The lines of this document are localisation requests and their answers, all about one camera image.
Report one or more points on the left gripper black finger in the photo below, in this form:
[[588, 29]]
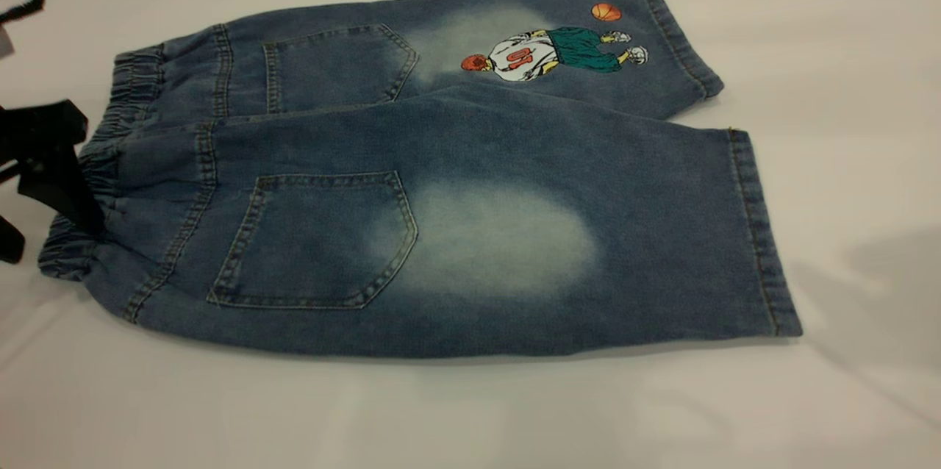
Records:
[[44, 131], [9, 245]]

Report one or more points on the blue denim pants with print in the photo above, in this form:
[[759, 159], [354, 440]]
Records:
[[514, 160]]

